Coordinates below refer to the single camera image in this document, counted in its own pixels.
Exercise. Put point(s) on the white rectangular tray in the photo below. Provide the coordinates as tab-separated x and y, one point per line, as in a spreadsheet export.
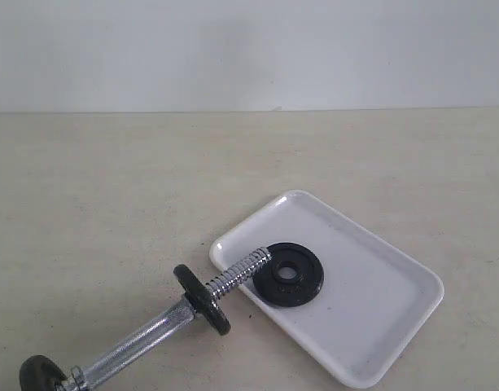
374	297

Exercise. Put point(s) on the black weight plate on bar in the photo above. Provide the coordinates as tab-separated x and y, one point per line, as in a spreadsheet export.
201	299

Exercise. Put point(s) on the chrome dumbbell bar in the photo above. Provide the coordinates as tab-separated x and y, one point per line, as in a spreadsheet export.
162	326

